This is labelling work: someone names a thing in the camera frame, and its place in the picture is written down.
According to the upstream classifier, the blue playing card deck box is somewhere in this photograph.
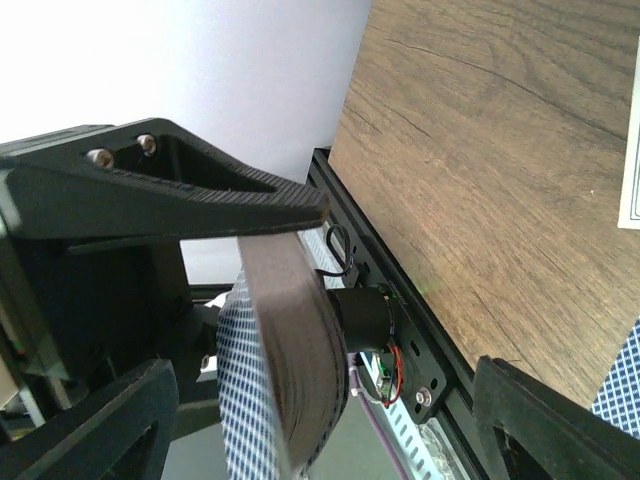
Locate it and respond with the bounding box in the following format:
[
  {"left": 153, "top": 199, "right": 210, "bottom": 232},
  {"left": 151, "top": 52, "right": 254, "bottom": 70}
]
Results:
[{"left": 617, "top": 54, "right": 640, "bottom": 230}]

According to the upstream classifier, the blue playing card deck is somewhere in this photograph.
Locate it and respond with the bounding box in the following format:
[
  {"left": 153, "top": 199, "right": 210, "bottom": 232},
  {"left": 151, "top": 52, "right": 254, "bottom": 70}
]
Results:
[{"left": 216, "top": 233, "right": 349, "bottom": 479}]

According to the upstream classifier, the black aluminium frame rail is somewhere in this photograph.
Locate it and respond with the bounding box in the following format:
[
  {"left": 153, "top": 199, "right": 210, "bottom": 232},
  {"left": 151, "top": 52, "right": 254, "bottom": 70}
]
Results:
[{"left": 308, "top": 149, "right": 493, "bottom": 479}]

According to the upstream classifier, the light blue slotted cable duct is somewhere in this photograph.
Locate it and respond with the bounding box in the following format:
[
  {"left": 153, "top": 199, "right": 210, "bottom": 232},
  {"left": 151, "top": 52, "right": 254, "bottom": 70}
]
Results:
[{"left": 299, "top": 228, "right": 446, "bottom": 480}]

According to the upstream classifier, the blue card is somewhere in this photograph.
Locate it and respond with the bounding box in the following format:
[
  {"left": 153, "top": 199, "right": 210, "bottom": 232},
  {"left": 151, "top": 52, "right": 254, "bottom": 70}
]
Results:
[{"left": 591, "top": 319, "right": 640, "bottom": 439}]

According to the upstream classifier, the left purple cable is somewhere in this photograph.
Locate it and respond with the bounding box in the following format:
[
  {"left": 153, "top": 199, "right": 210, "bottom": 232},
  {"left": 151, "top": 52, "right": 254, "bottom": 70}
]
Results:
[{"left": 349, "top": 359, "right": 409, "bottom": 480}]

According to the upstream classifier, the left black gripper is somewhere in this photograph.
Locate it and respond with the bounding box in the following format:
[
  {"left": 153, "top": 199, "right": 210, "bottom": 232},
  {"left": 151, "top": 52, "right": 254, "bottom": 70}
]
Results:
[{"left": 0, "top": 117, "right": 331, "bottom": 431}]

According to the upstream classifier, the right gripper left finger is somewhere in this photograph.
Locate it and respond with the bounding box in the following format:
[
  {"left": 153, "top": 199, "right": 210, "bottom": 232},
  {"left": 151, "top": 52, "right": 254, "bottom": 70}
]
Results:
[{"left": 1, "top": 359, "right": 179, "bottom": 479}]

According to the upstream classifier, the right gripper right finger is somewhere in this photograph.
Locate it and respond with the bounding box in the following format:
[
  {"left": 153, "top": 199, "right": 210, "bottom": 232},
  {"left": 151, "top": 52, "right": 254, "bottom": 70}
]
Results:
[{"left": 473, "top": 356, "right": 639, "bottom": 479}]

